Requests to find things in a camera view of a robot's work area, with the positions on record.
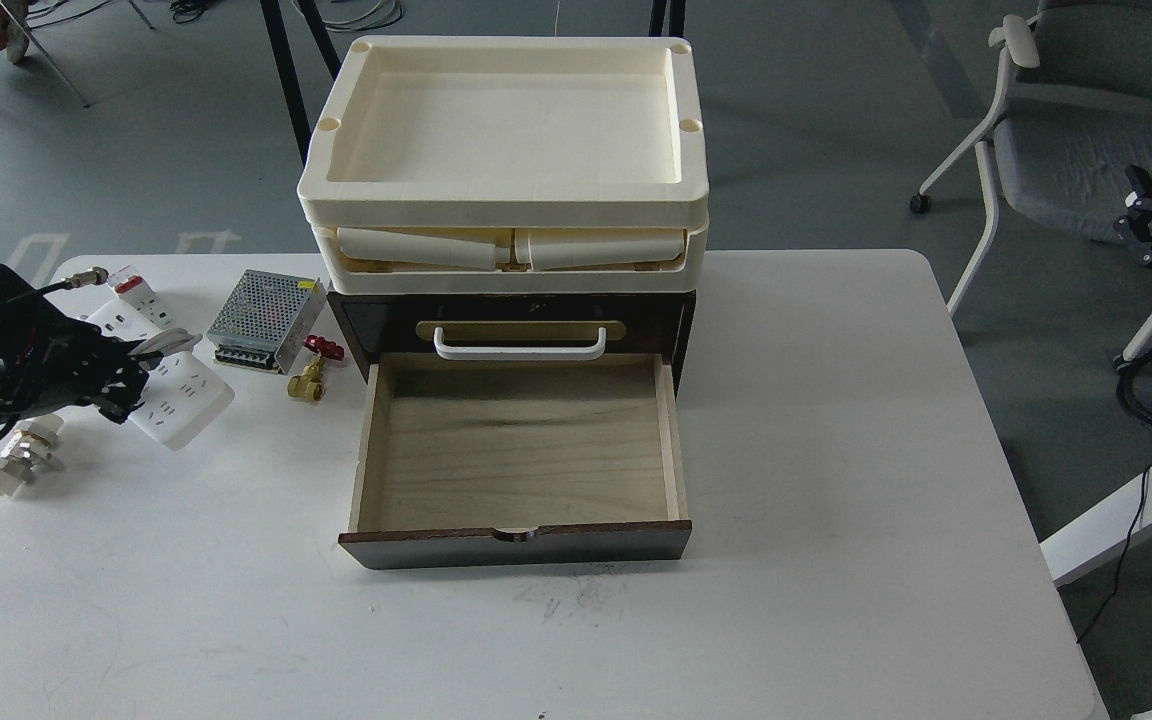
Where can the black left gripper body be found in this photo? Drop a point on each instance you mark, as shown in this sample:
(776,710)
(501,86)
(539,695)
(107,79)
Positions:
(48,360)

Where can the white power strip with cable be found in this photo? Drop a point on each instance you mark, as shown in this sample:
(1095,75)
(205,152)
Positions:
(182,394)

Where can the white red circuit breaker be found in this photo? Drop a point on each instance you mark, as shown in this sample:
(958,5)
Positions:
(130,286)

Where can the grey office chair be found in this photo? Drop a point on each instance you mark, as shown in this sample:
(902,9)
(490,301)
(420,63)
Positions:
(1051,160)

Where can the white table edge right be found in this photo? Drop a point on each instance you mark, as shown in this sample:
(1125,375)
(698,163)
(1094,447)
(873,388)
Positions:
(1096,536)

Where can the metal mesh power supply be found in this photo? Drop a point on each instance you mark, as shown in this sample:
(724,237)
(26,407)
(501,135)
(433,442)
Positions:
(265,320)

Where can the open wooden bottom drawer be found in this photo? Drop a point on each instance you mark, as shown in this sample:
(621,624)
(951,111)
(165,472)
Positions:
(479,463)

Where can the cream plastic stacked tray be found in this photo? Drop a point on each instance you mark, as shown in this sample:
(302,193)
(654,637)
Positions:
(510,165)

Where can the brass valve red handle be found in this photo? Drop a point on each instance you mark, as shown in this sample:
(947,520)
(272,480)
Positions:
(308,385)

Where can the white drawer handle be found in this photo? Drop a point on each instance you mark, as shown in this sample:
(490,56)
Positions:
(543,354)

